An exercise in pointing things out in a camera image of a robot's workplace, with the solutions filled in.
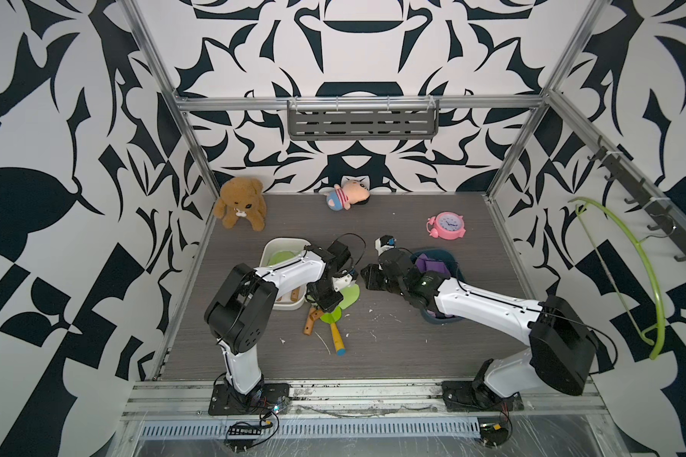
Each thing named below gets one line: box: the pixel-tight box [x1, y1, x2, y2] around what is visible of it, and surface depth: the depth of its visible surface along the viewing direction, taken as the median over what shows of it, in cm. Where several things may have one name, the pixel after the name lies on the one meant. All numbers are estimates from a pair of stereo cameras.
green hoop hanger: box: [567, 197, 676, 361], surface depth 63 cm
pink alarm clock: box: [425, 210, 466, 240], surface depth 110 cm
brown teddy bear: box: [213, 176, 268, 232], surface depth 99 cm
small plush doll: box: [325, 178, 371, 212], surface depth 114 cm
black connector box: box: [479, 422, 509, 449], surface depth 73 cm
